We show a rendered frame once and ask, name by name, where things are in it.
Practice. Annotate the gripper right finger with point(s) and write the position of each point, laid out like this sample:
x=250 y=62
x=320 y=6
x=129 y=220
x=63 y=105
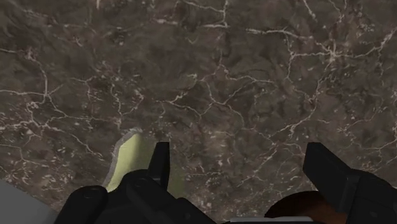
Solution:
x=356 y=189

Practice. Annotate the dark brown round object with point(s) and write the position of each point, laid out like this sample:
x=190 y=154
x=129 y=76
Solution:
x=302 y=206

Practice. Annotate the pale green bowl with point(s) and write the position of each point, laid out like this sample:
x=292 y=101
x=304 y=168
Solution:
x=131 y=161

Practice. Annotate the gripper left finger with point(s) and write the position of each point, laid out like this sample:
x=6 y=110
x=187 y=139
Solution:
x=145 y=198

